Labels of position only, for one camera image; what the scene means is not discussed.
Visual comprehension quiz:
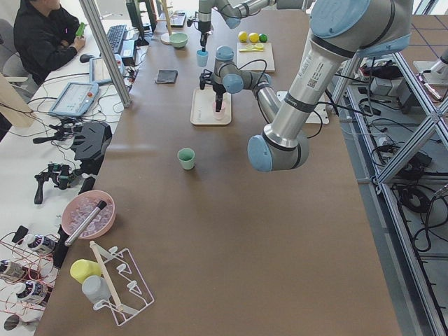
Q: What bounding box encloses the green plastic cup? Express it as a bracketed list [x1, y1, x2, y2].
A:
[177, 148, 195, 170]

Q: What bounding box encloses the grey cup on rack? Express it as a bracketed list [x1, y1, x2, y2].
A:
[82, 275, 111, 304]

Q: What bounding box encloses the whole lemon near lime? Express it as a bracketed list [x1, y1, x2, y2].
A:
[248, 32, 260, 43]

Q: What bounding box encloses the black computer mouse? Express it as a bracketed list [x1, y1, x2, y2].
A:
[79, 54, 95, 64]

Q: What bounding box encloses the cream rabbit tray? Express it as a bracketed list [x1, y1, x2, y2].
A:
[190, 87, 232, 126]

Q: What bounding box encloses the pink plastic cup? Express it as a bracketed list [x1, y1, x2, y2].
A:
[212, 102, 226, 120]

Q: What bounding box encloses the green plastic bowl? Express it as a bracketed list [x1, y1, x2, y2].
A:
[169, 32, 189, 48]

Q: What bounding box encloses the yellow cup on rack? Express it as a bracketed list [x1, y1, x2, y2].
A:
[70, 259, 102, 284]

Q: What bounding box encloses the black perforated stand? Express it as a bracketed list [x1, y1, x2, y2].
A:
[71, 122, 112, 175]

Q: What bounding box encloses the wooden cup stand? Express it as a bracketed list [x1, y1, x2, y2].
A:
[157, 0, 172, 45]

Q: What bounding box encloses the aluminium frame post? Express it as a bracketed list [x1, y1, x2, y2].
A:
[79, 0, 132, 108]

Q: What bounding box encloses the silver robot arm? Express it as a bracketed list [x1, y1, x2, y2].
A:
[197, 0, 312, 52]
[211, 0, 412, 172]

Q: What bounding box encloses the blue teach pendant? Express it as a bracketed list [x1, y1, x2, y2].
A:
[89, 54, 125, 85]
[48, 82, 99, 118]

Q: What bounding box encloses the seated person black jacket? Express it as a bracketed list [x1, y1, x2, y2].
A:
[13, 0, 85, 85]

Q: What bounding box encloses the blue plastic cup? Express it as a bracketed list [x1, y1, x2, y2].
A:
[196, 50, 209, 68]

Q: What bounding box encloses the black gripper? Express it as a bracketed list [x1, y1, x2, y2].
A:
[198, 21, 211, 52]
[211, 80, 226, 112]

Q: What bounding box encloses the green lime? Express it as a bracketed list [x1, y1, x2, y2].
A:
[258, 34, 268, 43]

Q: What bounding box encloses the wooden cutting board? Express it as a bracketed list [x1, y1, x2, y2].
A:
[235, 42, 275, 74]

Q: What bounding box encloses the whole lemon outer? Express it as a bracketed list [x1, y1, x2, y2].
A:
[238, 31, 248, 43]

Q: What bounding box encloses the white wire rack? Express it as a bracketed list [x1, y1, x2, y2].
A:
[90, 241, 155, 327]

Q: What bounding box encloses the black keyboard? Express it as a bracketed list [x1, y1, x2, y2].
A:
[106, 24, 127, 54]

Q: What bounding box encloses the grey folded cloth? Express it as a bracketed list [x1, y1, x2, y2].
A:
[155, 69, 178, 84]

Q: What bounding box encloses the pink bowl with ice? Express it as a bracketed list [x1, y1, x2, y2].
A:
[62, 190, 116, 239]

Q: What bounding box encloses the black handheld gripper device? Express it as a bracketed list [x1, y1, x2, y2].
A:
[34, 163, 82, 204]

